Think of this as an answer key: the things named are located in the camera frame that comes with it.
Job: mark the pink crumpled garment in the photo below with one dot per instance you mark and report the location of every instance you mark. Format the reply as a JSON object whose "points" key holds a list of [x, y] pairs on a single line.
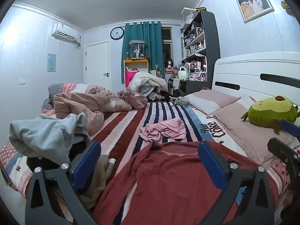
{"points": [[168, 127]]}

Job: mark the striped printed blanket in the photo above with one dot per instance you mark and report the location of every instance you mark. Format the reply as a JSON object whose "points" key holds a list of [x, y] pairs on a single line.
{"points": [[131, 121]]}

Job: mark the white air conditioner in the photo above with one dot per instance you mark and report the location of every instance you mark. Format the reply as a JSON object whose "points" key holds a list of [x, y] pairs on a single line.
{"points": [[64, 32]]}

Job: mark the framed wall photo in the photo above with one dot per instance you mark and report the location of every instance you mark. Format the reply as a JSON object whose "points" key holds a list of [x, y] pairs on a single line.
{"points": [[254, 3]]}

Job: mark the dark desk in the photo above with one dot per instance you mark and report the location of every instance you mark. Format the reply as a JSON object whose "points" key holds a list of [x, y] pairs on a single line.
{"points": [[187, 88]]}

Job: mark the dark tall bookshelf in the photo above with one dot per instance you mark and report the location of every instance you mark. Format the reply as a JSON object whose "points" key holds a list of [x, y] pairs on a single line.
{"points": [[212, 39]]}

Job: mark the white duvet pile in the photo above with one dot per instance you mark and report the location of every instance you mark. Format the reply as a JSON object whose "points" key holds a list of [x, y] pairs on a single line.
{"points": [[150, 79]]}

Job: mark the pink striped quilt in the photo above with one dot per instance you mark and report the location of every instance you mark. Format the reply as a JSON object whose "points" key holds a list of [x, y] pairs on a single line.
{"points": [[77, 105]]}

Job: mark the clear display case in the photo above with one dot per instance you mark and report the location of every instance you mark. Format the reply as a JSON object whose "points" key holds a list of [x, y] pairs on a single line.
{"points": [[188, 16]]}

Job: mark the window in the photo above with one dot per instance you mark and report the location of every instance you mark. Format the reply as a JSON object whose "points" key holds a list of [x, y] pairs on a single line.
{"points": [[166, 44]]}

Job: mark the glass display case with coral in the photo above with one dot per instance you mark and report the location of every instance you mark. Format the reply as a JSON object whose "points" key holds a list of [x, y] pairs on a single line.
{"points": [[137, 49]]}

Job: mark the pink dotted bed sheet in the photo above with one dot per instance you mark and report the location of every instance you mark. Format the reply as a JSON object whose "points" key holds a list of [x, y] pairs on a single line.
{"points": [[14, 166]]}

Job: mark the teal curtain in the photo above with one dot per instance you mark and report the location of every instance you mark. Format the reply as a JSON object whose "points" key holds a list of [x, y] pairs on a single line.
{"points": [[140, 35]]}

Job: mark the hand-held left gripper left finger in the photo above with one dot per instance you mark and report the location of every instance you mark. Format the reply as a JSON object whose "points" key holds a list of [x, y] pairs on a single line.
{"points": [[86, 163]]}

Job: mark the white door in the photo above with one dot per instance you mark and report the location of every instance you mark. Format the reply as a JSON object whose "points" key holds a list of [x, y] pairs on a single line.
{"points": [[96, 61]]}

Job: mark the light green tote bag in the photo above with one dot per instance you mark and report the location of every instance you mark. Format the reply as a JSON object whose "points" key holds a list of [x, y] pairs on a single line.
{"points": [[183, 74]]}

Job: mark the light grey garment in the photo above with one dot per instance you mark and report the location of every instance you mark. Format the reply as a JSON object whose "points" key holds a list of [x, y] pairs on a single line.
{"points": [[42, 136]]}

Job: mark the beige knit sweater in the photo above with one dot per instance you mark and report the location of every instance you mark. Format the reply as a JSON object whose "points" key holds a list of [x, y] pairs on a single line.
{"points": [[100, 173]]}

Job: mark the green avocado plush toy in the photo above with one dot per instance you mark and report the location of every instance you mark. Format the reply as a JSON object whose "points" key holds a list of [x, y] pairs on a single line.
{"points": [[269, 112]]}

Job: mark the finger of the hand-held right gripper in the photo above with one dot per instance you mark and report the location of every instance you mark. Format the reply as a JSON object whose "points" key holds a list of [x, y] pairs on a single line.
{"points": [[290, 127], [281, 148]]}

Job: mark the mannequin head with wig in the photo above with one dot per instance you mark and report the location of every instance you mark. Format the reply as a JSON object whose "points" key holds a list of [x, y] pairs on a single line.
{"points": [[169, 63]]}

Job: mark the round wall clock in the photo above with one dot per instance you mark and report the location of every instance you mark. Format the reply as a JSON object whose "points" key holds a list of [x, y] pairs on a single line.
{"points": [[117, 33]]}

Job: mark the red knit sweater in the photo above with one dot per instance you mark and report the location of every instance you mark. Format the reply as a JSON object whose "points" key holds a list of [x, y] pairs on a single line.
{"points": [[168, 180]]}

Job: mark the yellow wall ornament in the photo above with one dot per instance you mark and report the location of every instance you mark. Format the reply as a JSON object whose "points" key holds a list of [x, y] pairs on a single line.
{"points": [[285, 5]]}

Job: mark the pink pillow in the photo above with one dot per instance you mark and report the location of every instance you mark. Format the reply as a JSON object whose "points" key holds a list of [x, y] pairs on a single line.
{"points": [[208, 100], [246, 131]]}

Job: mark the pink shopping bag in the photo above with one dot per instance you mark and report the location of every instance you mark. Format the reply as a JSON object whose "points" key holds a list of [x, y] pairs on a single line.
{"points": [[130, 78]]}

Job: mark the crumpled clear plastic bag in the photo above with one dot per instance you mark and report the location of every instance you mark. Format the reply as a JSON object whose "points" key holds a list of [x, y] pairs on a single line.
{"points": [[181, 100]]}

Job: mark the white bed headboard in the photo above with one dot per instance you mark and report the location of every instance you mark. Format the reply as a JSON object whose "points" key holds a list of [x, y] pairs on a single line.
{"points": [[246, 68]]}

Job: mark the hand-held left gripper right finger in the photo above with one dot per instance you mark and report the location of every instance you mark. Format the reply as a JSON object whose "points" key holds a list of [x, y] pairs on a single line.
{"points": [[211, 165]]}

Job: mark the small blue wall poster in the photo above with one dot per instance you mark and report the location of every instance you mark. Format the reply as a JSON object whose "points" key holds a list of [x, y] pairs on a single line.
{"points": [[51, 62]]}

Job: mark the pink satin bag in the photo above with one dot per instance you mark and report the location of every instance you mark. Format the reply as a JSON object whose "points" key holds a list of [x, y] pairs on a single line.
{"points": [[136, 98]]}

